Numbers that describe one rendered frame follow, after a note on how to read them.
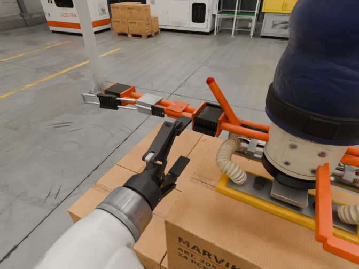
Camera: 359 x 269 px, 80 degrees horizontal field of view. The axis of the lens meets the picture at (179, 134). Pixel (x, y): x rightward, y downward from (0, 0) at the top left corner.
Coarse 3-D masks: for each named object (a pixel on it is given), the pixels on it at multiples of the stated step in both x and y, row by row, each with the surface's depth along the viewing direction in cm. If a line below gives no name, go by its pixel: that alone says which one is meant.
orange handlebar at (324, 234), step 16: (176, 112) 65; (192, 112) 66; (224, 128) 59; (240, 128) 57; (352, 160) 48; (320, 176) 43; (320, 192) 40; (320, 208) 37; (320, 224) 35; (320, 240) 34; (336, 240) 33; (352, 256) 31
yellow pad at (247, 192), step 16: (224, 176) 60; (256, 176) 59; (224, 192) 56; (240, 192) 55; (256, 192) 54; (272, 208) 51; (288, 208) 51; (336, 208) 51; (304, 224) 49; (336, 224) 47; (352, 224) 47; (352, 240) 45
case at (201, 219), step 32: (192, 192) 77; (192, 224) 67; (224, 224) 67; (256, 224) 67; (288, 224) 67; (192, 256) 73; (224, 256) 63; (256, 256) 59; (288, 256) 59; (320, 256) 59
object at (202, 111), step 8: (200, 104) 64; (208, 104) 66; (216, 104) 65; (200, 112) 63; (208, 112) 63; (216, 112) 63; (192, 120) 62; (200, 120) 59; (208, 120) 58; (216, 120) 59; (224, 120) 62; (192, 128) 63; (200, 128) 61; (208, 128) 60; (216, 128) 59; (216, 136) 61
